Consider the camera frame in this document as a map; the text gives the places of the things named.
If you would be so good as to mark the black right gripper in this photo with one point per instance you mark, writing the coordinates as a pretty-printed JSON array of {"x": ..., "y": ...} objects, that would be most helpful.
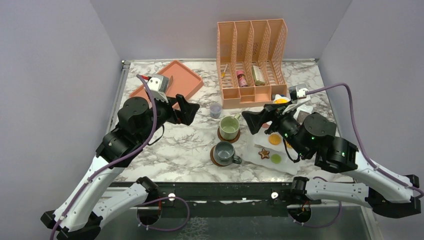
[{"x": 169, "y": 115}]

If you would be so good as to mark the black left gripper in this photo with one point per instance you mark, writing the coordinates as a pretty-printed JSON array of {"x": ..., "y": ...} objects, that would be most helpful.
[{"x": 287, "y": 125}]

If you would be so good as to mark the yellow frosted donut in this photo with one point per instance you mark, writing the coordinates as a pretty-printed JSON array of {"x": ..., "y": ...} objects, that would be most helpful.
[{"x": 281, "y": 101}]

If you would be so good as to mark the light green ceramic mug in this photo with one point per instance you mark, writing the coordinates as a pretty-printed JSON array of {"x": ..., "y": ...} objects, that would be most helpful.
[{"x": 229, "y": 127}]

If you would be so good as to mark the brown star cookie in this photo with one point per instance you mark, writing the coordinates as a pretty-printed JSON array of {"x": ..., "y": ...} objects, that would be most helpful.
[{"x": 264, "y": 154}]

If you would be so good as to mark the green macaron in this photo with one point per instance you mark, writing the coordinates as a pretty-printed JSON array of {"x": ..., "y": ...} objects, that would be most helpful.
[{"x": 276, "y": 158}]

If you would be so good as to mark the dark blue-green ceramic mug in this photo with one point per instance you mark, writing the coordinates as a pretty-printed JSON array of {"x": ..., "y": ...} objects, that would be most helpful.
[{"x": 227, "y": 150}]

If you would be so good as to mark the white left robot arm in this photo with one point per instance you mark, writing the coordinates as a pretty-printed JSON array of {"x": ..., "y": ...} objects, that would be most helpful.
[{"x": 82, "y": 215}]

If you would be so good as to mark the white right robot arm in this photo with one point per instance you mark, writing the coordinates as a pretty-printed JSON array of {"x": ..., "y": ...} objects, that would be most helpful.
[{"x": 388, "y": 194}]

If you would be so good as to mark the pink dessert tray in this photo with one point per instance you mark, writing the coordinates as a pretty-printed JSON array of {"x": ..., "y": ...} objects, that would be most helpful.
[{"x": 185, "y": 81}]

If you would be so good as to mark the white tiered dessert stand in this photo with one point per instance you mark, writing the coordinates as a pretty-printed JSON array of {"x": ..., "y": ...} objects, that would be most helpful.
[{"x": 256, "y": 142}]

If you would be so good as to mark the pink bottle in organizer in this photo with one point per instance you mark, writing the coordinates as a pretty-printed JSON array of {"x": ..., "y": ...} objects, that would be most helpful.
[{"x": 241, "y": 79}]

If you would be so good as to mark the tan box in organizer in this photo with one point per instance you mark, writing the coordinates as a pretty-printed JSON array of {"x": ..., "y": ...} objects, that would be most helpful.
[{"x": 258, "y": 76}]

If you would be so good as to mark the pink mesh file organizer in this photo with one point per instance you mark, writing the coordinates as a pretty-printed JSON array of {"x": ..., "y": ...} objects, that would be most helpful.
[{"x": 241, "y": 44}]

